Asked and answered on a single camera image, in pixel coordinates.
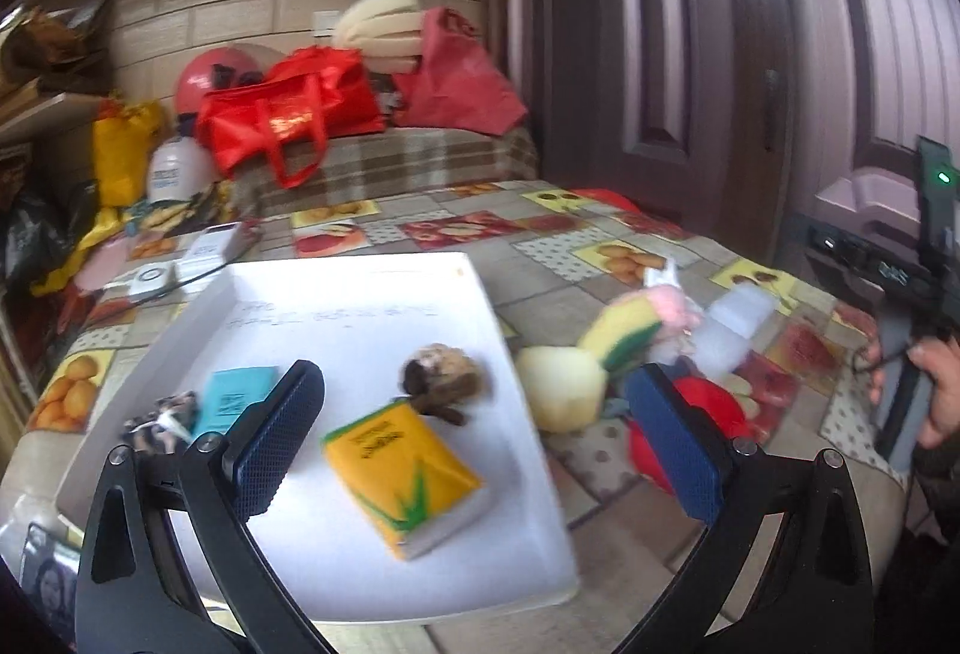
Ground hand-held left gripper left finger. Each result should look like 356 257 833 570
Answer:
73 359 335 654

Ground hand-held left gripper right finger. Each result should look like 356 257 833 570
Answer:
619 361 877 654

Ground red plush apple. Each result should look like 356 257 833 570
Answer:
626 376 758 497

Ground pale yellow foam block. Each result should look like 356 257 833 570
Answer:
514 345 607 434

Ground yellow and green sponge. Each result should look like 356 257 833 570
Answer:
577 290 665 374

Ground pink plush toy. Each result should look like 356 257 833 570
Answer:
641 264 706 344

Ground white cloth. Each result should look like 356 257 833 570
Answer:
694 283 777 374

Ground white cardboard box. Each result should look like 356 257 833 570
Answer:
54 251 582 625

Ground person's right forearm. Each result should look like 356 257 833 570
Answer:
900 433 960 654

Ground person's right hand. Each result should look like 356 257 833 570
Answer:
862 333 960 451

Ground teal packet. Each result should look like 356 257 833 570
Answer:
191 365 280 441

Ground small black and white wrapper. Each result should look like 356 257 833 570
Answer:
122 391 200 456

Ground yellow tissue pack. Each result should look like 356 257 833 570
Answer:
321 399 485 561

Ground brown plush toy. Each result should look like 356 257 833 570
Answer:
395 343 492 428

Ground white round device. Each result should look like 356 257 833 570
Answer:
124 262 181 302

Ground white power bank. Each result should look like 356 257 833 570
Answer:
180 223 256 265

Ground fruit print tablecloth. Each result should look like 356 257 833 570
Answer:
0 178 912 654

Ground red cloth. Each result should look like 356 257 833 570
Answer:
577 187 638 212

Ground crumpled yellow plastic sheet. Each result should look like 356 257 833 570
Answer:
34 204 121 295

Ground white helmet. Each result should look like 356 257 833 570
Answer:
146 133 218 205

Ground black plastic bag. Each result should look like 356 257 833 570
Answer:
4 189 98 295

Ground plaid cloth cover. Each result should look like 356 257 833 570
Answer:
225 125 541 220

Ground yellow shopping bag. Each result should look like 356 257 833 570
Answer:
91 95 166 209

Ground brown panelled door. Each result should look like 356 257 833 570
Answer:
487 0 960 295

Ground red tote bag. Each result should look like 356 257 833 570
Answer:
196 46 387 190

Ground red helmet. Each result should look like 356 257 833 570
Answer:
174 45 282 116

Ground red plastic bag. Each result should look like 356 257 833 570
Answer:
394 7 530 137

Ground cream foam rolls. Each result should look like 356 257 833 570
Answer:
332 0 436 76

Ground brown paper bags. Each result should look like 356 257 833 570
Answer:
0 0 117 100

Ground black door handle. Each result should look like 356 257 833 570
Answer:
763 69 779 154

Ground wooden wall shelf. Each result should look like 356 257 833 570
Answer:
0 91 113 145

